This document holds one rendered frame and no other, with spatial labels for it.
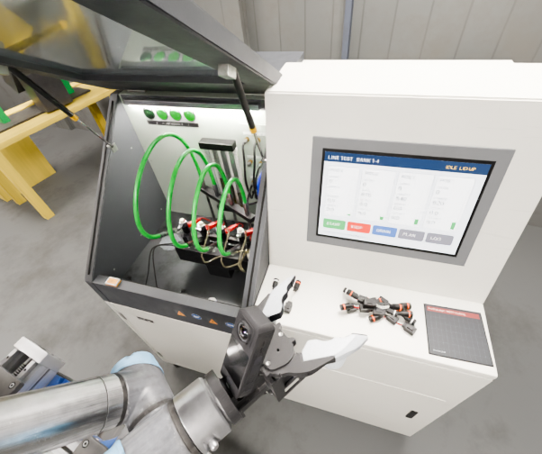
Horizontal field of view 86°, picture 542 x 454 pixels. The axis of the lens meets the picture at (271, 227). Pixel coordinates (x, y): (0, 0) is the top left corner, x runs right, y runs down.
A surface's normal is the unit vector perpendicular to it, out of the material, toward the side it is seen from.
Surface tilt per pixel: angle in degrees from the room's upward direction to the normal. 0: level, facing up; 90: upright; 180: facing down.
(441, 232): 76
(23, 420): 53
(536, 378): 0
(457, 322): 0
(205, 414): 24
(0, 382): 0
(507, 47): 90
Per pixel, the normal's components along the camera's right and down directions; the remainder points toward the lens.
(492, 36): -0.44, 0.68
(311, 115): -0.29, 0.53
